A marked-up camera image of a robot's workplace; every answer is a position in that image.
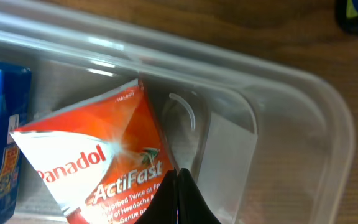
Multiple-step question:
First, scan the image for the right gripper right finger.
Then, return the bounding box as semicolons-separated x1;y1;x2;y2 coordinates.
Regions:
178;168;221;224

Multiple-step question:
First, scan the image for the red Panadol ActiFast box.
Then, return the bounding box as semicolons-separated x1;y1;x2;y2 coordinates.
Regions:
11;80;176;223

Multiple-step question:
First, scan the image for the clear plastic container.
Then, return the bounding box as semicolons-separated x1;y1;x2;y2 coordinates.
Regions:
0;1;356;223

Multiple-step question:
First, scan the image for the blue Kool Fever box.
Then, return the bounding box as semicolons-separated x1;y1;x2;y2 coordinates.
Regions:
0;62;32;223

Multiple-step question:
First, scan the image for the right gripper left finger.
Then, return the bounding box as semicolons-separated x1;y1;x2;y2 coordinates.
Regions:
135;170;178;224

